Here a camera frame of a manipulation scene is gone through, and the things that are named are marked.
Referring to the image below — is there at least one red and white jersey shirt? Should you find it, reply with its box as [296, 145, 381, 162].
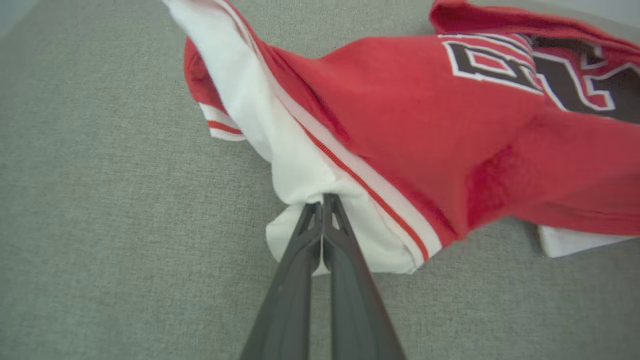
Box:
[162, 0, 640, 276]

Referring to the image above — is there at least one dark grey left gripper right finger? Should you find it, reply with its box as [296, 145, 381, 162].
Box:
[322, 193, 406, 360]

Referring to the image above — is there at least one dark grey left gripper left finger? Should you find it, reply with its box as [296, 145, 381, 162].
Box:
[240, 202, 324, 360]

